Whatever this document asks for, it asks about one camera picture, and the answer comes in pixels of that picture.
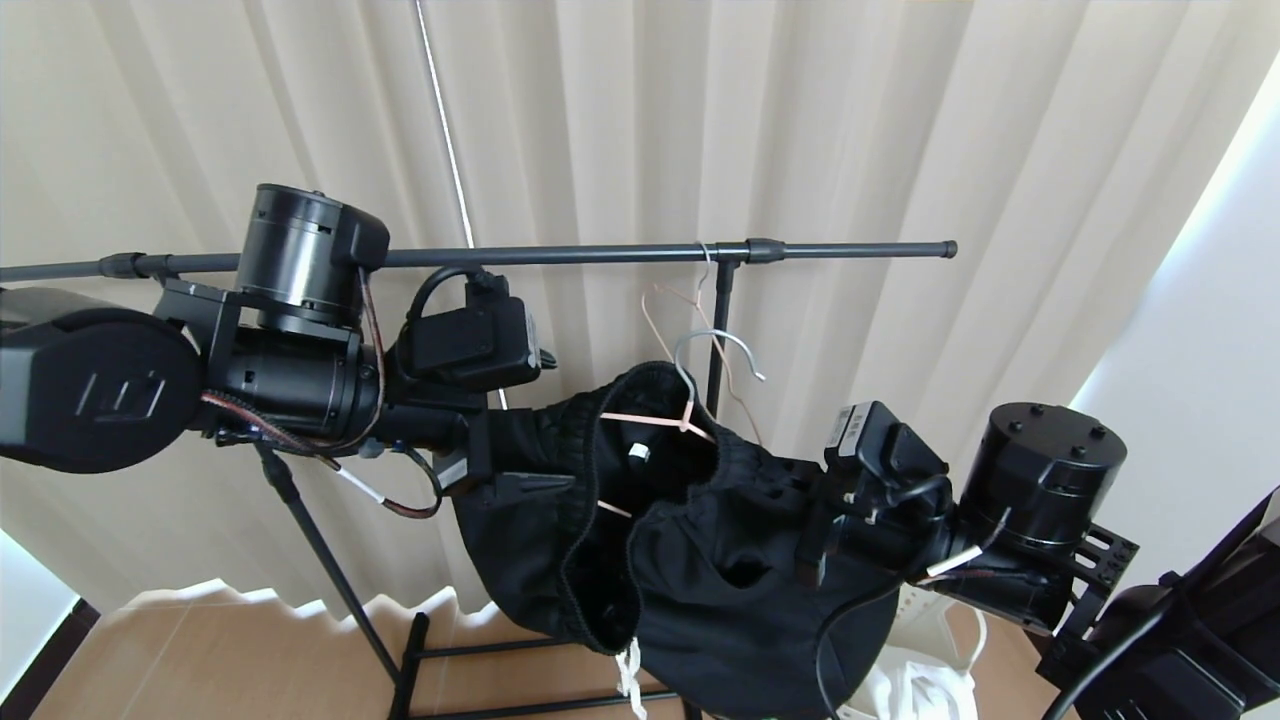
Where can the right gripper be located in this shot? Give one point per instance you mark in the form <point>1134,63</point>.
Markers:
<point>880,545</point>

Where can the white garment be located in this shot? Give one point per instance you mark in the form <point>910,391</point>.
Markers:
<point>915,690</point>

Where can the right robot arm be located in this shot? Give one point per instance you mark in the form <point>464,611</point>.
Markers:
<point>1040,470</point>

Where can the black clothes rack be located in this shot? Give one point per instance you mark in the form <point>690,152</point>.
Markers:
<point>620,253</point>

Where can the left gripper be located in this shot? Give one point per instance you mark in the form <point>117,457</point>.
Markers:
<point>430,425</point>

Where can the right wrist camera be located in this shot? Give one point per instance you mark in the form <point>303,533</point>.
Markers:
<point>880,450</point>

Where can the black shorts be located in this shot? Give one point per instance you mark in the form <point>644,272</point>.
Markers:
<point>700,580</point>

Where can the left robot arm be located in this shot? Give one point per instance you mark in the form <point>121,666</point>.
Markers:
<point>150,380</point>

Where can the pink clothes hanger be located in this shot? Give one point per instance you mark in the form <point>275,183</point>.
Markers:
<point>660,325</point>
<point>690,390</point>

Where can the white laundry basket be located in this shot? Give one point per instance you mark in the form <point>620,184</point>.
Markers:
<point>935,625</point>

